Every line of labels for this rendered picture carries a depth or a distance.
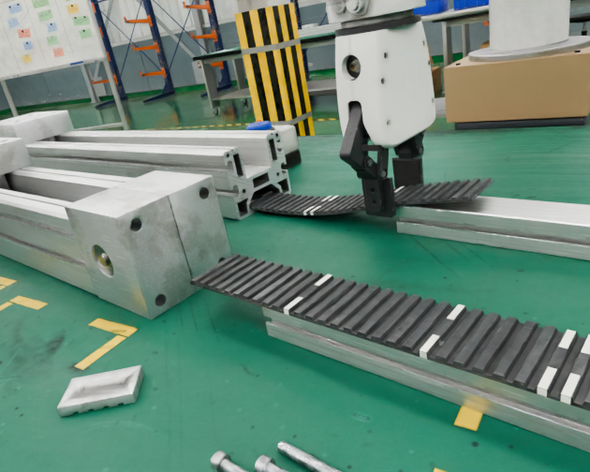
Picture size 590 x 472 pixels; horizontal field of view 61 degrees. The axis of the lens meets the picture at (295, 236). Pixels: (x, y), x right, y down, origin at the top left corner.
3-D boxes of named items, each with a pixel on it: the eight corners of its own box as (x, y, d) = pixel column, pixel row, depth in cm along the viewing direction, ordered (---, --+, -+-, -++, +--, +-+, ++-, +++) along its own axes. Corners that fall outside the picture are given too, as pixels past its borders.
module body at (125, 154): (291, 192, 67) (279, 129, 64) (238, 221, 60) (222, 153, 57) (39, 166, 119) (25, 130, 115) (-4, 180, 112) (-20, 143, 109)
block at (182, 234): (253, 257, 50) (231, 166, 47) (151, 320, 42) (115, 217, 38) (197, 243, 56) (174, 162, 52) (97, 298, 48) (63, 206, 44)
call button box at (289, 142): (302, 162, 80) (295, 123, 78) (260, 183, 74) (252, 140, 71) (266, 160, 85) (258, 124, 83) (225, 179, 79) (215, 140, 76)
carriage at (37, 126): (79, 143, 102) (67, 110, 99) (25, 159, 95) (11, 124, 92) (45, 142, 112) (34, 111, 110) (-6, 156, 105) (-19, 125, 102)
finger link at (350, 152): (337, 129, 41) (361, 180, 44) (379, 74, 44) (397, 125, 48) (326, 129, 42) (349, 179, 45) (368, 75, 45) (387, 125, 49)
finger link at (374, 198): (372, 158, 43) (380, 228, 46) (390, 148, 45) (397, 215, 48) (342, 157, 45) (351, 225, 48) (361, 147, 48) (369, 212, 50)
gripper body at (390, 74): (382, 11, 38) (396, 154, 42) (442, -2, 45) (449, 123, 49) (306, 24, 43) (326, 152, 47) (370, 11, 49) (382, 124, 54)
